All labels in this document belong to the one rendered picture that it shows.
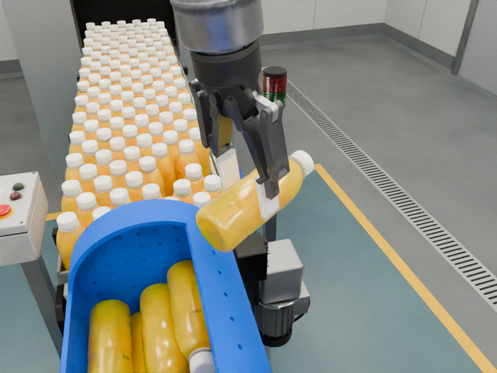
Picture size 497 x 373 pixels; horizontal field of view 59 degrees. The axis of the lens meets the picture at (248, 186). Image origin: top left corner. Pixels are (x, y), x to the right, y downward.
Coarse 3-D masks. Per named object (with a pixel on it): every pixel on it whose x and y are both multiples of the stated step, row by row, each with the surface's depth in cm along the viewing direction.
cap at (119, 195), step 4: (120, 188) 100; (112, 192) 98; (116, 192) 98; (120, 192) 98; (124, 192) 98; (112, 196) 97; (116, 196) 97; (120, 196) 97; (124, 196) 97; (128, 196) 99; (112, 200) 97; (116, 200) 97; (120, 200) 97; (124, 200) 98
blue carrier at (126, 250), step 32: (96, 224) 71; (128, 224) 68; (160, 224) 69; (192, 224) 70; (96, 256) 76; (128, 256) 78; (160, 256) 80; (192, 256) 65; (224, 256) 70; (96, 288) 80; (128, 288) 82; (224, 288) 62; (224, 320) 56; (64, 352) 63; (224, 352) 52; (256, 352) 56
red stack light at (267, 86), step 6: (264, 78) 113; (270, 78) 111; (276, 78) 111; (282, 78) 111; (264, 84) 113; (270, 84) 112; (276, 84) 112; (282, 84) 112; (264, 90) 114; (270, 90) 113; (276, 90) 113; (282, 90) 113
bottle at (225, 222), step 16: (288, 160) 64; (256, 176) 60; (288, 176) 61; (304, 176) 65; (224, 192) 59; (240, 192) 58; (256, 192) 59; (288, 192) 61; (208, 208) 57; (224, 208) 56; (240, 208) 57; (256, 208) 58; (208, 224) 58; (224, 224) 55; (240, 224) 57; (256, 224) 59; (208, 240) 60; (224, 240) 56; (240, 240) 57
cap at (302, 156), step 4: (296, 152) 66; (300, 152) 66; (304, 152) 66; (296, 156) 65; (300, 156) 65; (304, 156) 65; (308, 156) 66; (300, 160) 65; (304, 160) 65; (308, 160) 65; (304, 164) 65; (308, 164) 65; (312, 164) 66; (308, 168) 66; (312, 168) 66; (308, 172) 66
